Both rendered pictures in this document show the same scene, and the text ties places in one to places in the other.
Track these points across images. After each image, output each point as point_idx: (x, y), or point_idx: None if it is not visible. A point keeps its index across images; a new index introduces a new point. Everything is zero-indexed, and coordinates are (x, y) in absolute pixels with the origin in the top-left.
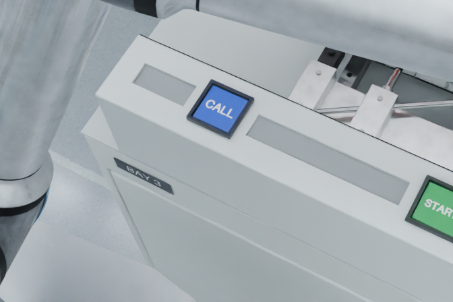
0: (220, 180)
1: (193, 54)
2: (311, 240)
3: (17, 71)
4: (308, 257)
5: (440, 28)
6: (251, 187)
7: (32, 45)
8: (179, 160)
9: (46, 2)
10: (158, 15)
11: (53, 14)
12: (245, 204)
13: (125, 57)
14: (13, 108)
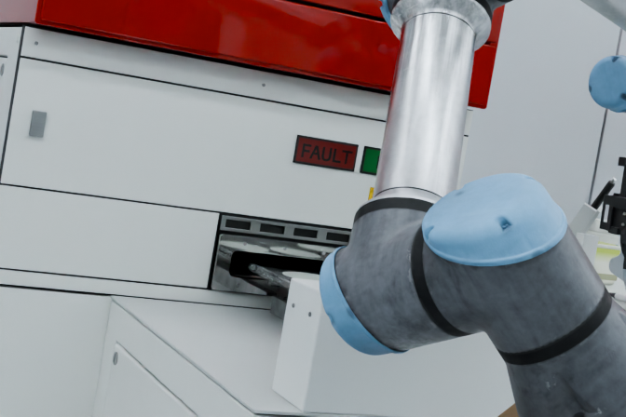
0: (429, 366)
1: (256, 373)
2: (504, 409)
3: (456, 98)
4: None
5: None
6: (464, 348)
7: (461, 77)
8: (390, 362)
9: (465, 46)
10: None
11: (468, 56)
12: (446, 396)
13: (306, 283)
14: (456, 131)
